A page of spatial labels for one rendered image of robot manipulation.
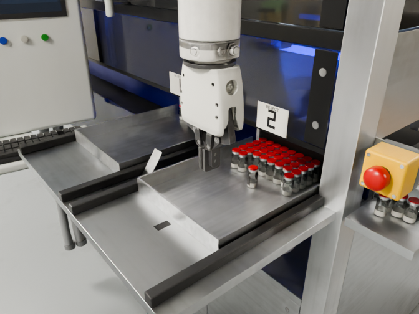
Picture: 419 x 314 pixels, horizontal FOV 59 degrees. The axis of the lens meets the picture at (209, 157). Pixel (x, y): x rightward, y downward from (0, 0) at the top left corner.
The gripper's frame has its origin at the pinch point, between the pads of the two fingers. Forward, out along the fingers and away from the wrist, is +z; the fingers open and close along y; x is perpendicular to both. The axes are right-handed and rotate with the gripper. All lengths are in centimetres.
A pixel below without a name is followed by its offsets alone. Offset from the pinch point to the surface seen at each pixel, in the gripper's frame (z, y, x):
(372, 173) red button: 2.5, -17.4, -19.7
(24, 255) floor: 103, 132, 14
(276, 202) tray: 15.1, -1.2, -16.6
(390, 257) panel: 44, -12, -54
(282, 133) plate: 3.4, 4.0, -23.0
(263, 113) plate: 0.6, 9.7, -23.0
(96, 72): 14, 117, -31
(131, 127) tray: 15, 53, -14
